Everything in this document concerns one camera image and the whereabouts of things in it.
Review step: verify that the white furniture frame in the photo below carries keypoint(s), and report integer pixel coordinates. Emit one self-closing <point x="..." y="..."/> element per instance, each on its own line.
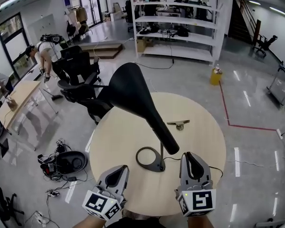
<point x="275" y="223"/>

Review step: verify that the black office chair tall headrest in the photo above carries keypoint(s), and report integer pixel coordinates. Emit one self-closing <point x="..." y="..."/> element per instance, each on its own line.
<point x="73" y="63"/>

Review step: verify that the clothes rack with garments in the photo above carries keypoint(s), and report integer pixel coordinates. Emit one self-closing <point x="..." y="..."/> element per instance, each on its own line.
<point x="79" y="18"/>

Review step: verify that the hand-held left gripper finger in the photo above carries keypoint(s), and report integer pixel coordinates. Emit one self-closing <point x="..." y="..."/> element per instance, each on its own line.
<point x="103" y="179"/>
<point x="125" y="182"/>

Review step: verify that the white shelving unit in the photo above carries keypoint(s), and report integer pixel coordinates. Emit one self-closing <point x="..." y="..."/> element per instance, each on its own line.
<point x="175" y="20"/>

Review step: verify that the black swivel chair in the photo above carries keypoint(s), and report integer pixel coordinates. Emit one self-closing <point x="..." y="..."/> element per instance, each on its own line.
<point x="1" y="203"/>

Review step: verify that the person's black shirt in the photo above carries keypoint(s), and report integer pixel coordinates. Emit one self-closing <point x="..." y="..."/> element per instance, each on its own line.
<point x="137" y="223"/>

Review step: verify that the grey locker cabinet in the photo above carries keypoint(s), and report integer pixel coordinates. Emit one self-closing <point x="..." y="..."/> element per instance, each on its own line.
<point x="41" y="28"/>

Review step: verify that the brown object on side table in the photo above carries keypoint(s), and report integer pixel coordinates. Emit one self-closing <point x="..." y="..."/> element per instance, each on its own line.
<point x="12" y="103"/>

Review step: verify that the black oval equipment case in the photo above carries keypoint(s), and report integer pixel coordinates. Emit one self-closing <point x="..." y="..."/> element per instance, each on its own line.
<point x="71" y="161"/>

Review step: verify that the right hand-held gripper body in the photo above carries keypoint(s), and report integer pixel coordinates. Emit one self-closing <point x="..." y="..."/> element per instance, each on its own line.
<point x="200" y="201"/>

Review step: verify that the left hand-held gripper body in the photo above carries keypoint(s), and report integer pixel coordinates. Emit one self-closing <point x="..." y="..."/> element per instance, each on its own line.
<point x="101" y="204"/>

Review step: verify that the person's left forearm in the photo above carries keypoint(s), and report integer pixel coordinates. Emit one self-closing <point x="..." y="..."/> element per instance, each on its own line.
<point x="90" y="223"/>

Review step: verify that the black desk lamp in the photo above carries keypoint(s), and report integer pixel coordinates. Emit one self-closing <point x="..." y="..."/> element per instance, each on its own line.
<point x="133" y="91"/>

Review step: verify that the white power strip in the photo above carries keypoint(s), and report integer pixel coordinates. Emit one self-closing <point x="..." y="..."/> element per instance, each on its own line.
<point x="280" y="134"/>
<point x="41" y="217"/>

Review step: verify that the black reclined office chair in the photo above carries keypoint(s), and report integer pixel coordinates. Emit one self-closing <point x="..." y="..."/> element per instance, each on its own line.
<point x="263" y="43"/>

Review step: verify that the pile of black electronic gear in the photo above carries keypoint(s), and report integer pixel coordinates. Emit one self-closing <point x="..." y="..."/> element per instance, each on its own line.
<point x="48" y="166"/>

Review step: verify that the cardboard box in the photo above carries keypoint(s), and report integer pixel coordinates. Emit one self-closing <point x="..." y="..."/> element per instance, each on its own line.
<point x="141" y="46"/>

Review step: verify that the person's right forearm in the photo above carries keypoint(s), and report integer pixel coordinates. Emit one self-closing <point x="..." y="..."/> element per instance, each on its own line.
<point x="198" y="223"/>

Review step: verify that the yellow waste bin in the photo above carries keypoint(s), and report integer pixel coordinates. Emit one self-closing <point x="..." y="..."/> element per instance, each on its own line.
<point x="215" y="78"/>

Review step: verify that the wooden rectangular side table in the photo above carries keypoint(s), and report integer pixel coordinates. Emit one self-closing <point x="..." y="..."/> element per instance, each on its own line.
<point x="21" y="96"/>

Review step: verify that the dark staircase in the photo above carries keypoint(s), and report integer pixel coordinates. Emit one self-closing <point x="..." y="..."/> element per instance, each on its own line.
<point x="238" y="25"/>

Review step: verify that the floor broom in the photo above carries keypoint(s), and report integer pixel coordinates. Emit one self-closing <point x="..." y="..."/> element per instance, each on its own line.
<point x="56" y="97"/>

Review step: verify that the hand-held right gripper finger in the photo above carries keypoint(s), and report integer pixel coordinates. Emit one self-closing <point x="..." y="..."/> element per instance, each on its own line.
<point x="183" y="172"/>
<point x="206" y="172"/>

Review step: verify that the brass metal clip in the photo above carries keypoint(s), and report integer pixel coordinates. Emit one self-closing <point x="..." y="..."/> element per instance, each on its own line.
<point x="179" y="122"/>

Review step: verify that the wooden step platform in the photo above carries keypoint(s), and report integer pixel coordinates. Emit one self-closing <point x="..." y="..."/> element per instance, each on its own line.
<point x="104" y="51"/>

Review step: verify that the black mesh office chair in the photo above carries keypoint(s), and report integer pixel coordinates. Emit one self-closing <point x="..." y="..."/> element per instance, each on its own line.
<point x="72" y="89"/>

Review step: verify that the metal trolley cart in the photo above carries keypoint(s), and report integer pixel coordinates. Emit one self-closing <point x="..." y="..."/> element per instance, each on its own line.
<point x="280" y="89"/>

